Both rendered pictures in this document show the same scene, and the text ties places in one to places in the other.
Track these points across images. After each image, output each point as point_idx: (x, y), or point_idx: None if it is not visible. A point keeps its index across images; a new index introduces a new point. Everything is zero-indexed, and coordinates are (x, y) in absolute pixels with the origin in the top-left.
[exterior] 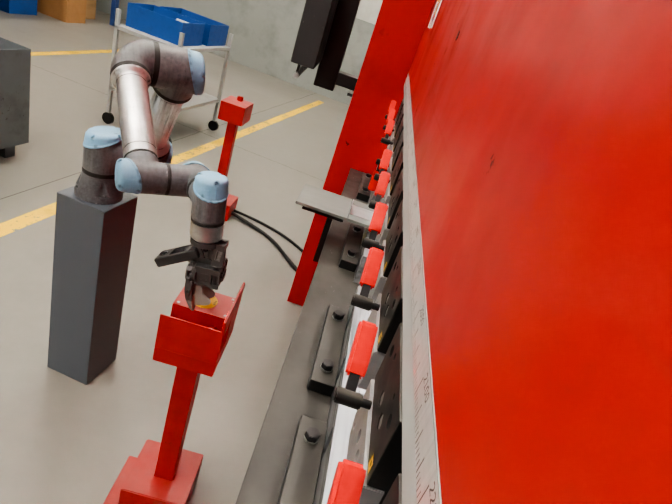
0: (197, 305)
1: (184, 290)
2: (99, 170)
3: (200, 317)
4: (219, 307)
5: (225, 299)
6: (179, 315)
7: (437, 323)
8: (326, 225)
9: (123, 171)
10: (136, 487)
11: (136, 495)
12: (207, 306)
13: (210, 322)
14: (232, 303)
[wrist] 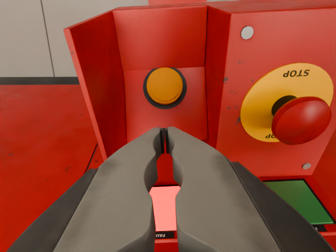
0: (246, 99)
1: (8, 249)
2: None
3: (214, 109)
4: (258, 150)
5: (303, 151)
6: (216, 42)
7: None
8: None
9: None
10: (153, 0)
11: (148, 3)
12: (251, 125)
13: (210, 130)
14: (287, 168)
